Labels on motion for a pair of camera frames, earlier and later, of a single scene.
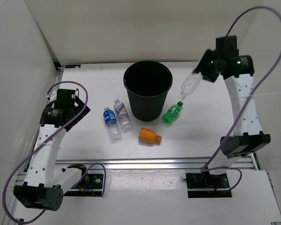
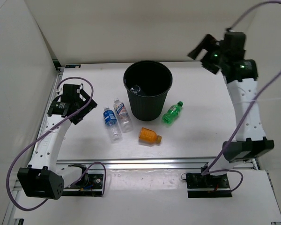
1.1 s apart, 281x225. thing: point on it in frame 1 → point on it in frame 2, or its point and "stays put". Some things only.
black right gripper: x=201 y=67 → x=206 y=43
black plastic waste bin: x=147 y=83 stays put
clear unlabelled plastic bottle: x=190 y=84 → x=136 y=89
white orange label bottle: x=125 y=123 stays put
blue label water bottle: x=114 y=129 stays put
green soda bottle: x=171 y=116 stays put
